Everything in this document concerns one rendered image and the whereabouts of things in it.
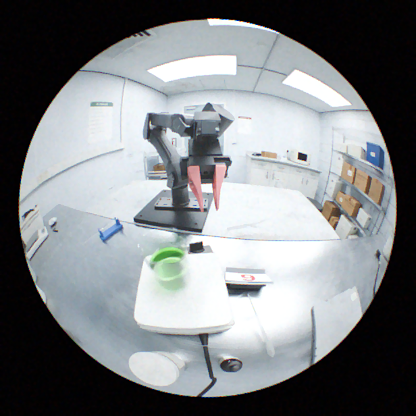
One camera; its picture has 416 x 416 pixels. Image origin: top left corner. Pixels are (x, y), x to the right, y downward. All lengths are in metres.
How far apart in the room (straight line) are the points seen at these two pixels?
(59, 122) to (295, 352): 1.93
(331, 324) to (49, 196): 1.79
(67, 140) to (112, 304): 1.54
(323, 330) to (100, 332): 0.43
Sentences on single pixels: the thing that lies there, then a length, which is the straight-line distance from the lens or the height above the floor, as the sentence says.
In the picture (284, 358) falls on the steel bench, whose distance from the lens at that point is 0.29.
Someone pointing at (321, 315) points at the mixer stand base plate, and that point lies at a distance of 0.33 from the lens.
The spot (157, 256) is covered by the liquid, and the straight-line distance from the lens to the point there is 0.17.
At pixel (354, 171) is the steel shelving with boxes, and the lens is 2.40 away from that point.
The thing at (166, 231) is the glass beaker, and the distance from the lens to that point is 0.16.
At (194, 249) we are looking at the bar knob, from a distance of 0.26.
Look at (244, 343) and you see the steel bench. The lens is 0.26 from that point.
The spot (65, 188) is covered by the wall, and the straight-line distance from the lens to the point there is 1.59.
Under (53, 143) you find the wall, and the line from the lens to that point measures 1.60.
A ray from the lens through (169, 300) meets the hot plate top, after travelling 0.18.
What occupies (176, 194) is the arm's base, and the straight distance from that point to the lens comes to 0.45.
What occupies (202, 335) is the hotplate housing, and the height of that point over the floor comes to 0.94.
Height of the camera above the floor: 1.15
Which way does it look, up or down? 29 degrees down
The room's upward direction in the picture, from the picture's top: straight up
